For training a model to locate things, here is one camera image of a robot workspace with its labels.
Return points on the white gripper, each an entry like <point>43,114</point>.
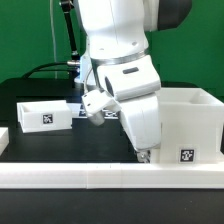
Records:
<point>134,85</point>

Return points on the white drawer cabinet frame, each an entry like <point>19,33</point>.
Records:
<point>192,127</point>

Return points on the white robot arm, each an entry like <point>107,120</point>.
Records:
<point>116,28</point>

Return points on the white rear drawer box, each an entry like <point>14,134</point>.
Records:
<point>44,116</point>

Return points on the marker sheet on table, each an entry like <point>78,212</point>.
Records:
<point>78,112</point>

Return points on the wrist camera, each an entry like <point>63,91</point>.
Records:
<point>94,102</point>

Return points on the white front fence rail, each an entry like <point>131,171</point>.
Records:
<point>107,176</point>

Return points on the white fence rail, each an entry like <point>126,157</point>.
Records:
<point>107,176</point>
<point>4,139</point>

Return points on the white left fence rail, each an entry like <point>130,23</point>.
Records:
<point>4,139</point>

